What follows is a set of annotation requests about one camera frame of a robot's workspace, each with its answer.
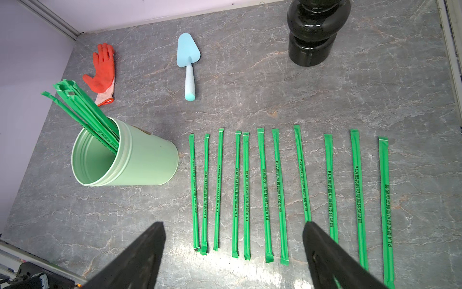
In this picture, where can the green plant in black pot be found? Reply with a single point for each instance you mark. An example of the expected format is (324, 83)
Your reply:
(313, 27)

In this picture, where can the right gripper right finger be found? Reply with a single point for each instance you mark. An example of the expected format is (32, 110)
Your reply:
(330, 266)

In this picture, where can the bundle of green wrapped straws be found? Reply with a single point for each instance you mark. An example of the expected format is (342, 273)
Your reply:
(77, 104)

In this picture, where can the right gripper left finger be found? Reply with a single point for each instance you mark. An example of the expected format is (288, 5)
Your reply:
(138, 266)

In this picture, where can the light blue garden trowel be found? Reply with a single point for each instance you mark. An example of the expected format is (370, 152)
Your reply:
(187, 54)

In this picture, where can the red work glove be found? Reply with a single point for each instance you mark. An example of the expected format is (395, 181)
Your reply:
(102, 83)

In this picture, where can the eleventh green straw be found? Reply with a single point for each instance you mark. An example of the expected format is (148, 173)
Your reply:
(386, 220)

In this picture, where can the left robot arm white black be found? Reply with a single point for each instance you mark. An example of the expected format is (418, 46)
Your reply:
(31, 276)

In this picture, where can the light green metal cup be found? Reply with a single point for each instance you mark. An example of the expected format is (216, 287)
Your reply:
(142, 159)

